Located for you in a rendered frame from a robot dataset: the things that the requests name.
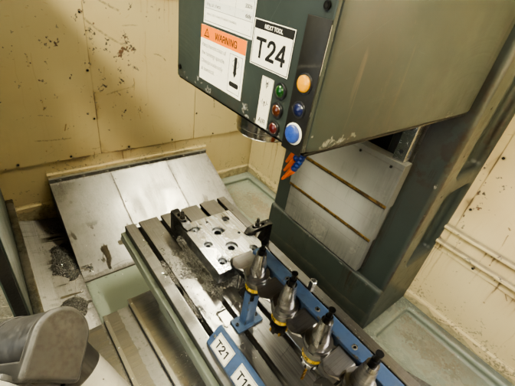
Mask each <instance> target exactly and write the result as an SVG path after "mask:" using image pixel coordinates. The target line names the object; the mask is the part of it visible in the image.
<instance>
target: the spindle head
mask: <svg viewBox="0 0 515 386"><path fill-rule="evenodd" d="M204 10H205V0H179V44H178V75H179V77H181V78H182V79H183V80H185V81H187V82H188V83H190V84H191V85H192V86H194V87H196V88H198V89H199V90H201V91H202V92H203V93H205V94H207V95H209V96H210V97H211V98H213V99H214V100H216V101H218V102H219V103H221V104H222V105H224V106H226V107H227V108H229V109H230V110H231V111H233V112H235V113H237V114H238V115H239V116H241V117H242V118H244V119H246V120H247V121H248V122H250V123H252V124H253V125H255V126H256V127H258V128H259V129H261V130H263V131H264V132H266V133H267V134H268V135H270V136H271V134H270V133H269V132H268V123H269V122H270V121H271V120H274V121H276V122H277V124H278V126H279V133H278V134H277V136H272V137H274V138H275V139H276V140H278V141H279V142H282V139H283V134H284V128H285V124H286V120H287V113H288V110H289V105H290V98H291V94H292V90H293V87H294V80H295V76H296V72H297V65H298V61H299V57H300V50H301V46H302V43H303V36H304V32H305V27H306V23H307V17H308V14H310V15H316V16H318V17H321V18H327V19H330V20H333V26H332V30H331V33H330V39H329V42H328V45H327V49H326V54H325V58H324V61H323V66H322V70H321V74H320V78H319V81H318V84H317V90H316V93H315V97H314V100H313V105H312V109H311V112H310V118H309V121H308V124H307V131H306V134H305V137H304V141H303V146H302V149H301V153H300V155H302V156H303V157H306V156H309V155H315V154H318V153H321V152H326V151H330V150H333V149H338V148H341V147H344V146H349V145H352V144H356V143H359V142H365V141H367V140H370V139H376V138H379V137H382V136H387V135H391V134H394V133H397V132H402V131H406V130H409V129H414V128H417V127H420V126H426V125H429V124H432V123H437V122H441V121H444V120H446V119H452V118H455V117H459V116H463V115H466V114H467V112H468V111H469V110H470V108H471V106H472V104H473V102H474V100H475V99H476V97H477V95H478V93H479V91H480V89H481V87H482V86H483V84H484V81H485V80H486V78H487V75H488V74H489V72H490V70H491V68H492V66H493V65H494V62H495V60H496V59H497V57H498V55H499V53H500V51H501V49H502V47H503V45H504V44H505V42H506V40H507V38H508V36H509V34H510V32H511V31H512V29H513V26H514V25H515V0H257V7H256V13H255V17H256V18H261V19H264V20H266V21H270V22H273V23H276V24H279V25H283V26H286V27H289V28H293V29H296V30H297V35H296V39H295V44H294V51H293V55H292V59H291V63H290V70H289V75H288V79H285V78H283V77H281V76H279V75H276V74H274V73H272V72H270V71H268V70H265V69H264V68H262V67H259V66H257V65H255V64H253V63H250V58H251V47H252V41H253V37H252V40H250V39H247V38H244V37H242V36H240V35H237V34H234V33H232V32H230V31H226V30H224V29H222V28H218V27H216V26H214V25H210V24H208V23H206V22H204ZM202 24H204V25H207V26H209V27H212V28H215V29H218V30H219V31H223V32H225V33H227V34H230V35H233V36H235V37H237V38H240V39H243V40H245V41H247V42H248V43H247V50H246V57H245V63H244V76H243V82H242V88H241V101H239V100H237V99H235V98H234V97H232V96H231V95H229V94H227V93H226V92H224V91H223V90H220V89H219V88H217V87H216V86H214V85H212V84H211V83H209V82H208V81H206V80H204V79H202V78H201V77H200V76H199V68H200V51H201V34H202ZM263 75H264V76H266V77H268V78H270V79H272V80H274V88H275V86H276V84H277V83H283V84H284V85H285V87H286V89H287V94H286V96H285V98H284V99H283V100H278V99H277V98H276V96H275V94H274V88H273V93H272V97H271V105H270V110H269V115H268V119H267V128H266V129H264V128H262V127H260V126H259V125H258V124H256V123H255V121H256V116H257V111H258V101H259V96H260V91H261V81H262V76H263ZM275 102H278V103H280V104H281V106H282V108H283V114H282V116H281V118H280V119H275V118H274V117H273V116H272V114H271V106H272V104H273V103H275Z"/></svg>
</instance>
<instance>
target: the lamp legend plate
mask: <svg viewBox="0 0 515 386"><path fill-rule="evenodd" d="M273 88H274V80H272V79H270V78H268V77H266V76H264V75H263V76H262V81H261V91H260V96H259V101H258V107H257V116H256V121H255V123H256V124H258V125H259V126H260V127H262V128H264V129H266V128H267V119H268V115H269V110H270V105H271V97H272V93H273Z"/></svg>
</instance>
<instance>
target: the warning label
mask: <svg viewBox="0 0 515 386"><path fill-rule="evenodd" d="M247 43H248V42H247V41H245V40H243V39H240V38H237V37H235V36H233V35H230V34H227V33H225V32H223V31H219V30H218V29H215V28H212V27H209V26H207V25H204V24H202V34H201V51H200V68H199V76H200V77H201V78H202V79H204V80H206V81H208V82H209V83H211V84H212V85H214V86H216V87H217V88H219V89H220V90H223V91H224V92H226V93H227V94H229V95H231V96H232V97H234V98H235V99H237V100H239V101H241V88H242V82H243V76H244V63H245V57H246V50H247Z"/></svg>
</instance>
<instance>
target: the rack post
mask: <svg viewBox="0 0 515 386"><path fill-rule="evenodd" d="M250 297H251V295H249V294H248V293H247V292H246V291H245V293H244V300H243V304H242V309H241V314H240V315H239V316H237V317H236V318H234V319H232V320H231V321H230V323H231V325H232V326H233V327H234V329H235V330H236V332H237V333H238V334H241V333H242V332H244V331H246V330H247V329H249V328H250V327H252V326H254V325H256V324H257V323H259V322H260V321H262V320H263V318H262V317H261V316H260V314H259V313H258V312H257V310H256V308H257V305H258V299H259V296H255V297H254V302H250Z"/></svg>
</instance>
